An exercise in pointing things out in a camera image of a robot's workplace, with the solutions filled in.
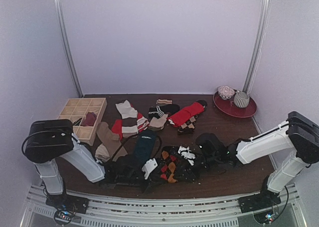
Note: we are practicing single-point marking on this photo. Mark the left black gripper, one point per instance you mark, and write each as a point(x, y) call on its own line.
point(150, 184)

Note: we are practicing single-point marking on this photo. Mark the argyle black red orange sock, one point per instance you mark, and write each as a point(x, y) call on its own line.
point(173, 168)

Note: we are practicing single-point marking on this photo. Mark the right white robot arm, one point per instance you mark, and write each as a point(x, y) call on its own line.
point(297, 133)

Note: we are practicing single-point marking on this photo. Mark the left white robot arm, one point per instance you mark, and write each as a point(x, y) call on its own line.
point(51, 139)

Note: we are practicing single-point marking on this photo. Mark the light beige sock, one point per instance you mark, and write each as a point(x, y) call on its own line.
point(102, 153)

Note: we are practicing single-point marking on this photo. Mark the tan brown sock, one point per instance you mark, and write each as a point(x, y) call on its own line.
point(110, 140)

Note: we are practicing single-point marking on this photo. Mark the dark teal sock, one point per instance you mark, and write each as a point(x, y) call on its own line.
point(144, 145)

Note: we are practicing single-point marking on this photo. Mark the argyle brown sock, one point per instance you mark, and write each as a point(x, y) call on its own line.
point(188, 127)

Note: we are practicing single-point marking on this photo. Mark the red round tray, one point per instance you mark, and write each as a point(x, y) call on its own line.
point(228, 107)

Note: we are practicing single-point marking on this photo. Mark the red white brown striped sock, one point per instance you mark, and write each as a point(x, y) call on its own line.
point(142, 124)

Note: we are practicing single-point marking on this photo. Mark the beige brown striped sock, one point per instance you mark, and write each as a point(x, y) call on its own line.
point(129, 118)

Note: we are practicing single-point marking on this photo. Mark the striped grey cup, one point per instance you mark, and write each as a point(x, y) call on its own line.
point(241, 99)

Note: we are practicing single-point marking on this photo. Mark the maroon sock in box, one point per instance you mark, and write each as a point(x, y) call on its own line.
point(89, 119)

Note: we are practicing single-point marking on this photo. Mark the white patterned bowl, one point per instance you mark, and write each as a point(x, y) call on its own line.
point(225, 92)

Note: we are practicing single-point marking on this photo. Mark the black white striped sock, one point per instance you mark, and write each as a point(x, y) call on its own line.
point(159, 111)

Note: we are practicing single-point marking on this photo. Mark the wooden compartment box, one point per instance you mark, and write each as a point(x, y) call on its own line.
point(76, 109)

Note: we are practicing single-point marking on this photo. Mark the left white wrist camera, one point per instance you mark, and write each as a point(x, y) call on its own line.
point(149, 167)

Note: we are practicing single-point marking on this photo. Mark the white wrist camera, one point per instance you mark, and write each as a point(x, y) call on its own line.
point(187, 154)
point(149, 167)

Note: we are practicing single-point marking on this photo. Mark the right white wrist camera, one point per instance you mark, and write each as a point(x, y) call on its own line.
point(187, 154)

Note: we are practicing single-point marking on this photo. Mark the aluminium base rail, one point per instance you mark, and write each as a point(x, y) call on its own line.
point(107, 211)

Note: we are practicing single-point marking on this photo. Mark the right aluminium corner post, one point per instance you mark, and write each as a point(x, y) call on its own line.
point(256, 53)

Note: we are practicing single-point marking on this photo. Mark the aluminium corner post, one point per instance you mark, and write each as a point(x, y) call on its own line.
point(256, 53)
point(66, 47)

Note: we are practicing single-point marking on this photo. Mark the left aluminium corner post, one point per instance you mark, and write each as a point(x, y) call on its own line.
point(66, 47)

